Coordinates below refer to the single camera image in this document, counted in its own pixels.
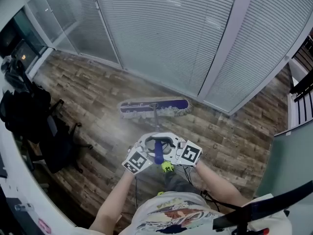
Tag black stair railing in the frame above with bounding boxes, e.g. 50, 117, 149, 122
290, 33, 313, 124

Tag venetian blind behind glass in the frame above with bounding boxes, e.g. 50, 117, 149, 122
26, 0, 121, 65

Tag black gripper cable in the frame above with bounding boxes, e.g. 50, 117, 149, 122
183, 166, 243, 212
134, 176, 139, 210

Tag person's left forearm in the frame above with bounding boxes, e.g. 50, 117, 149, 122
89, 167, 137, 232

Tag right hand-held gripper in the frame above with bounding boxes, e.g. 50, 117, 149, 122
160, 132, 203, 167

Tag black monitor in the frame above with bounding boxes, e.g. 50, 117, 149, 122
0, 196, 37, 235

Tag wooden plank floor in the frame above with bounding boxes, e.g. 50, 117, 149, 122
14, 50, 294, 235

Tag person's right forearm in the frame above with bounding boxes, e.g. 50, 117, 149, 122
194, 160, 250, 208

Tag white printed t-shirt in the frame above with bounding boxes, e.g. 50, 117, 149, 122
73, 191, 293, 235

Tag white desk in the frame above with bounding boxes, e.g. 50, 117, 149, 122
0, 65, 79, 235

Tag dark glass door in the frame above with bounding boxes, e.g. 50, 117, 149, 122
0, 8, 48, 71

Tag frosted glass partition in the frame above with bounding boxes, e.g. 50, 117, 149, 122
256, 123, 313, 200

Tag black backpack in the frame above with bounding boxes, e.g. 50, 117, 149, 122
0, 82, 52, 144

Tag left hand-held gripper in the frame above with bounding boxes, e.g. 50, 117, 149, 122
121, 132, 161, 175

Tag wide white venetian blind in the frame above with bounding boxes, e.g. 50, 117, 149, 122
91, 0, 239, 98

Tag black office chair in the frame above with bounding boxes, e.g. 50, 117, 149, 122
0, 82, 93, 173

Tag dark grey trousers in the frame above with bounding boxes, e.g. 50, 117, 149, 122
163, 170, 201, 196

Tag narrow white venetian blind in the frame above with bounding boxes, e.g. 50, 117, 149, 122
202, 0, 313, 114

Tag pink rectangular tag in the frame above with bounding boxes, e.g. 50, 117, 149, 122
38, 218, 52, 233

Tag blue mop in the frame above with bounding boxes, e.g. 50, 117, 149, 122
117, 96, 194, 165

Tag clear plastic bag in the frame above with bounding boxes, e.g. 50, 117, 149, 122
1, 56, 27, 93

